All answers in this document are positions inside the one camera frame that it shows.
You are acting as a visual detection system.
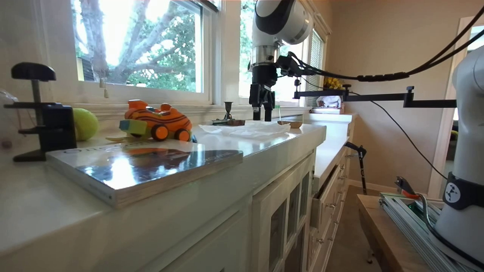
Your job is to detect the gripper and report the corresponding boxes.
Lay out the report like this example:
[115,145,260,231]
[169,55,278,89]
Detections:
[248,63,279,122]

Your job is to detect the white paper towel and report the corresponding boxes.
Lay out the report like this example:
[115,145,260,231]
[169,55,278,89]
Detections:
[198,121,291,139]

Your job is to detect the dark flat metal piece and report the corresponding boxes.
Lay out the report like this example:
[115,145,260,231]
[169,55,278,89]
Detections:
[211,119,246,127]

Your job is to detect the window with blinds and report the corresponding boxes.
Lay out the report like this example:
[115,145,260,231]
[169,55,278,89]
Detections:
[237,0,326,107]

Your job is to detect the yellow flowers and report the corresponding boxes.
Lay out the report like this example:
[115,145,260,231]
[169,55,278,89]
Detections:
[323,77,344,90]

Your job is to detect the orange striped toy car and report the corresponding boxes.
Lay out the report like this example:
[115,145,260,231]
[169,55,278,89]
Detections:
[119,99,194,143]

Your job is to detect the white drawer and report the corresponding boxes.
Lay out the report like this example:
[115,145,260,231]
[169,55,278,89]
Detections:
[310,163,343,229]

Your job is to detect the white glass cabinet door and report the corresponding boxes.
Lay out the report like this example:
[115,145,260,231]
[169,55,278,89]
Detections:
[251,150,316,272]

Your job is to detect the glossy hardcover book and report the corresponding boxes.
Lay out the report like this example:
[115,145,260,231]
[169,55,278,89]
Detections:
[45,141,244,209]

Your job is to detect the large window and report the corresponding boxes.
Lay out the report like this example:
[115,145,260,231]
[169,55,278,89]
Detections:
[70,0,222,104]

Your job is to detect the orange and black clamp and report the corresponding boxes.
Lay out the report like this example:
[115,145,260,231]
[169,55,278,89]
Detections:
[394,176,421,199]

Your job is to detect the yellow-green tennis ball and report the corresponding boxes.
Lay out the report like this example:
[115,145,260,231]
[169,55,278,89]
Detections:
[72,108,100,142]

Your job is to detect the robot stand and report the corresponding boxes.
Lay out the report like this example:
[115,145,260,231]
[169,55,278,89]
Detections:
[357,192,484,272]

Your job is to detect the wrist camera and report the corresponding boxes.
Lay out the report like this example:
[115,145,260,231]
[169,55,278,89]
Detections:
[275,52,305,78]

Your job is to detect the black boom mount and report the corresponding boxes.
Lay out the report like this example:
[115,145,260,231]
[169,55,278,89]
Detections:
[293,84,458,109]

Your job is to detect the black cable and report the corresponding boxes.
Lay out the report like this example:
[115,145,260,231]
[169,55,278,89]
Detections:
[349,91,448,180]

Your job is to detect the white door frame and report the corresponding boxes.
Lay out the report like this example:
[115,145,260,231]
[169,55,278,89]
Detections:
[427,15,484,199]

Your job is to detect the black clamp mount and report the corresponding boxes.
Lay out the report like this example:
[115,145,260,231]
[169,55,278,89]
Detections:
[3,62,78,163]

